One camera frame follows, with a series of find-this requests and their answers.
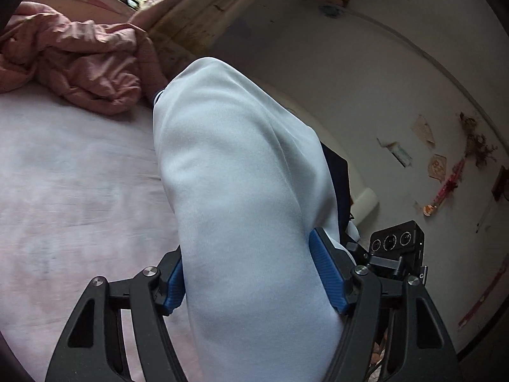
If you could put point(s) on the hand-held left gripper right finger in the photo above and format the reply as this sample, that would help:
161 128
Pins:
326 270

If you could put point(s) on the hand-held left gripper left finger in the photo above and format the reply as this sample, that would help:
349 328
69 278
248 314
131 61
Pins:
175 286

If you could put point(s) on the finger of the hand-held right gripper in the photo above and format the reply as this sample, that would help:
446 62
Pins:
358 252

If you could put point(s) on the white and navy varsity jacket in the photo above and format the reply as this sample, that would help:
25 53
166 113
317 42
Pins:
238 187

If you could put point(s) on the wooden headboard with cream trim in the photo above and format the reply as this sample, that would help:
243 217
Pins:
366 203

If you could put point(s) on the red hanging ornament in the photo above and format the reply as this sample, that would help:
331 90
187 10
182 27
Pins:
449 185

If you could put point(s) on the pink quilt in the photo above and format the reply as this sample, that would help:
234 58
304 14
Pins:
79 67

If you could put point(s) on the beige patterned curtain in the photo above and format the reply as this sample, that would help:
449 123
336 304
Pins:
199 28

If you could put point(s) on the beige wall card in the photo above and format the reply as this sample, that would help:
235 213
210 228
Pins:
437 167

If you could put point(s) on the green white wall picture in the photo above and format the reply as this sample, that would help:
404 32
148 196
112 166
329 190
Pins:
397 154

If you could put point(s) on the beige wall paper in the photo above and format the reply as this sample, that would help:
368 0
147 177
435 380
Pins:
423 131

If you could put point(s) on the dried flower wall decoration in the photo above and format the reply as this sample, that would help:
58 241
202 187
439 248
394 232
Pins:
477 143

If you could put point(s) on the doll wall decoration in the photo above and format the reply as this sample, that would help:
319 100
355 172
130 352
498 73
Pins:
336 2

